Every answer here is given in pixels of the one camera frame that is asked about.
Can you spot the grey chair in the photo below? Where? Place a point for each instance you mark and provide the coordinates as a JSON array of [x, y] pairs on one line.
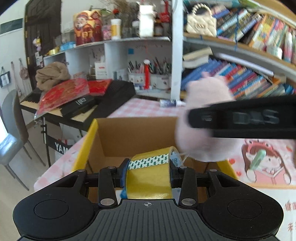
[[17, 131]]

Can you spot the large pink plush toy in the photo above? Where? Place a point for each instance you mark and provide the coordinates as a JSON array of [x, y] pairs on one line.
[[194, 128]]

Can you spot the red fortune god decoration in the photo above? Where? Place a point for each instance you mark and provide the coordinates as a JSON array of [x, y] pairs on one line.
[[88, 27]]

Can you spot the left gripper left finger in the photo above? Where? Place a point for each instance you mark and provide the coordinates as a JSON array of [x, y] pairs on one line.
[[110, 178]]

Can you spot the black keyboard piano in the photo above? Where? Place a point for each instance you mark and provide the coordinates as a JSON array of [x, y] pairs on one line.
[[118, 93]]

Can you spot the blue toy car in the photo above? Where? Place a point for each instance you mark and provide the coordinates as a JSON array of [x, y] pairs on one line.
[[123, 194]]

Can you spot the cream quilted handbag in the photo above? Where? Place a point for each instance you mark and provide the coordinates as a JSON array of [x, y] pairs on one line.
[[205, 25]]

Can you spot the yellow cardboard box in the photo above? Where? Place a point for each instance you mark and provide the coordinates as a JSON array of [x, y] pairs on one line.
[[110, 140]]

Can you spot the mint green small object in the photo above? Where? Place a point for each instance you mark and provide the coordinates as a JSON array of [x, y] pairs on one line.
[[260, 155]]

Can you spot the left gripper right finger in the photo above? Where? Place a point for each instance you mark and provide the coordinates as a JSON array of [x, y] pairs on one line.
[[185, 179]]

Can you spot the row of lower shelf books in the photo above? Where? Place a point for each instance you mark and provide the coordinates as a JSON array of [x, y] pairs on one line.
[[243, 82]]

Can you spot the brown crumpled cloth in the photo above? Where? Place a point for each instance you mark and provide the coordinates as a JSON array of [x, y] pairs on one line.
[[51, 75]]

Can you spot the red paper decorations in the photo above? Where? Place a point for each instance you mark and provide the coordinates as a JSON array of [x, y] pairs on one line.
[[72, 96]]

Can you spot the yellow tape roll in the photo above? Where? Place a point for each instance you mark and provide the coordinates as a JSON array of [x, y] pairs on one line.
[[148, 174]]

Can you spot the white bookshelf unit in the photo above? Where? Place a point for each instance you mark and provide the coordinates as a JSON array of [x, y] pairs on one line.
[[118, 53]]

